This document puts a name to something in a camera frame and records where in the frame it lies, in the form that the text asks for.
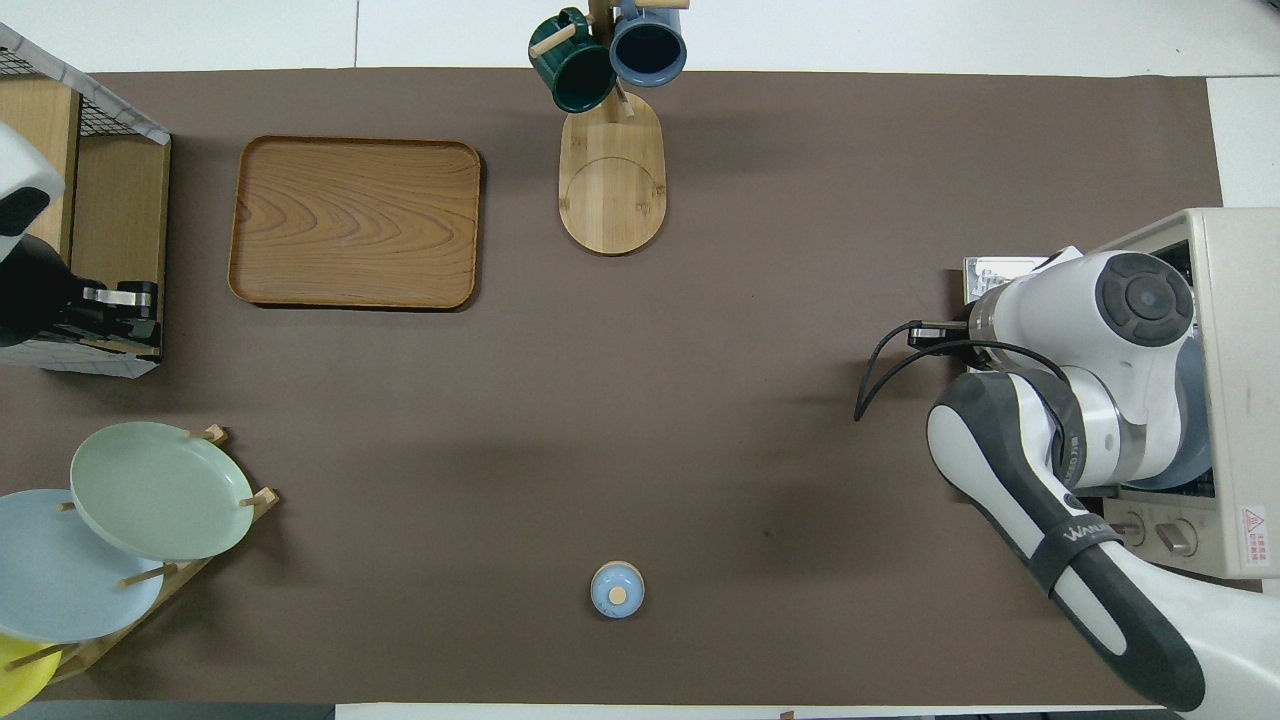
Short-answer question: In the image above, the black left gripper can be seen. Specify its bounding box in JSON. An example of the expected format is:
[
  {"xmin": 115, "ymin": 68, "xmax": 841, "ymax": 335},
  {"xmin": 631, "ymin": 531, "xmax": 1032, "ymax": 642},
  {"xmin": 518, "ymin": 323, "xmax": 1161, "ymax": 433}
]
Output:
[{"xmin": 0, "ymin": 235, "xmax": 161, "ymax": 351}]

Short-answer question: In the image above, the cream toaster oven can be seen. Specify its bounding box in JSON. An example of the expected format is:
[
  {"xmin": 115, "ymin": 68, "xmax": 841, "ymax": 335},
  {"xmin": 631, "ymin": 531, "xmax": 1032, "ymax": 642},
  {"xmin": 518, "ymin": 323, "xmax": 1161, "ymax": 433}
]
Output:
[{"xmin": 963, "ymin": 207, "xmax": 1280, "ymax": 581}]

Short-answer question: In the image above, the pale green plate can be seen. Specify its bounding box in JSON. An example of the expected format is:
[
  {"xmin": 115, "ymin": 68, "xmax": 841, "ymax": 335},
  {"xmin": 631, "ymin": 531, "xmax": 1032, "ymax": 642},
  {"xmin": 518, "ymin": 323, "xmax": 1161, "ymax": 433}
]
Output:
[{"xmin": 70, "ymin": 421, "xmax": 256, "ymax": 561}]

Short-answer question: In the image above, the wooden serving tray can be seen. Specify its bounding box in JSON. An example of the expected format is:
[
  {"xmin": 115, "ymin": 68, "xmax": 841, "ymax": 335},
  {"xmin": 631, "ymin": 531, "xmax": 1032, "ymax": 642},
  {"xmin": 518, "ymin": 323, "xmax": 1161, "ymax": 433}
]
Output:
[{"xmin": 228, "ymin": 136, "xmax": 483, "ymax": 311}]

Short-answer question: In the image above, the wooden plate rack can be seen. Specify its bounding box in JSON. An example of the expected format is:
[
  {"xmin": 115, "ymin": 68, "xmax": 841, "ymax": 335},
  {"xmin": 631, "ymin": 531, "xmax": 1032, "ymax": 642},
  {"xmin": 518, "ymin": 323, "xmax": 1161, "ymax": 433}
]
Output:
[{"xmin": 20, "ymin": 425, "xmax": 280, "ymax": 683}]

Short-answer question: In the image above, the light blue racked plate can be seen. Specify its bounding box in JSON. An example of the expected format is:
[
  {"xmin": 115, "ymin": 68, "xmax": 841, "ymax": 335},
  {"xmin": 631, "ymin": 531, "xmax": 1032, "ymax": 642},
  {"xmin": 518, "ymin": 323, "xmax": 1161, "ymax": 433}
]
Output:
[{"xmin": 0, "ymin": 488, "xmax": 166, "ymax": 644}]

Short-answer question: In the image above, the yellow plate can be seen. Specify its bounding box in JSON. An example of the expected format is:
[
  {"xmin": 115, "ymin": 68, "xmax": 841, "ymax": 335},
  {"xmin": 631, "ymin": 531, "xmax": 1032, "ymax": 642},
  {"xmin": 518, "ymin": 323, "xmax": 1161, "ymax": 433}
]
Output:
[{"xmin": 0, "ymin": 635, "xmax": 61, "ymax": 717}]

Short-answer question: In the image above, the wooden mug tree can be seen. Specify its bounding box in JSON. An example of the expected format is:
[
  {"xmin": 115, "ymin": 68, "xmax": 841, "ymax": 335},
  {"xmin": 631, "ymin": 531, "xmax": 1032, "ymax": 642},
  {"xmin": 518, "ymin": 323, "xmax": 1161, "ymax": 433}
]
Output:
[{"xmin": 530, "ymin": 0, "xmax": 691, "ymax": 256}]

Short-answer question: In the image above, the dark green mug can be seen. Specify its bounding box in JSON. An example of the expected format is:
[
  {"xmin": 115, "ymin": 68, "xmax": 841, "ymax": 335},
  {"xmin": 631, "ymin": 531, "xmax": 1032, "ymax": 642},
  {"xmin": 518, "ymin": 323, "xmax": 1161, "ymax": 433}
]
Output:
[{"xmin": 528, "ymin": 8, "xmax": 618, "ymax": 114}]

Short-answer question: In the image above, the brown table mat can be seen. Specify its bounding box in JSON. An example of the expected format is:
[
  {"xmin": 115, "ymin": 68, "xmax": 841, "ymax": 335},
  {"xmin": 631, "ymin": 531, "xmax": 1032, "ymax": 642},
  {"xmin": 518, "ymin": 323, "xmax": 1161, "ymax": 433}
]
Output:
[{"xmin": 0, "ymin": 68, "xmax": 1280, "ymax": 706}]

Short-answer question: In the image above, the blue mug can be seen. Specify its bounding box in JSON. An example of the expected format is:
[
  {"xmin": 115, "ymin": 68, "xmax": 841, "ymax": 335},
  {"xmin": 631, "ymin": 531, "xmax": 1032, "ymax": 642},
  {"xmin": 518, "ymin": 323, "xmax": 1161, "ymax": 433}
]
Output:
[{"xmin": 609, "ymin": 0, "xmax": 689, "ymax": 89}]

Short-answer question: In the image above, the wire and wood shelf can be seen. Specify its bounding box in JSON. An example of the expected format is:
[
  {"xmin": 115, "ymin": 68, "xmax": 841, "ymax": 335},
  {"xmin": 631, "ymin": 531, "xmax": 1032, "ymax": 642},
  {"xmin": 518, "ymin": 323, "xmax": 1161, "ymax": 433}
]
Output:
[{"xmin": 0, "ymin": 25, "xmax": 171, "ymax": 379}]

